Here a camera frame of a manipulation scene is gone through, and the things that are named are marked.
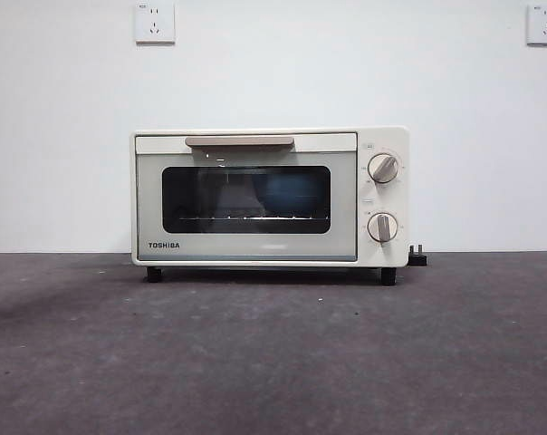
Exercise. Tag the blue ribbed bowl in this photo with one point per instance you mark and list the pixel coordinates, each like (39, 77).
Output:
(287, 195)

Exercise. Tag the beige oven knob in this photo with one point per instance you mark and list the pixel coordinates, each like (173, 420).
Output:
(383, 168)
(382, 227)

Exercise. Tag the cream toaster oven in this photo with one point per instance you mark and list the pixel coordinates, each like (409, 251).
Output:
(382, 136)

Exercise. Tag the white wall socket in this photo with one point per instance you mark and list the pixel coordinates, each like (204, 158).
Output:
(545, 25)
(154, 22)

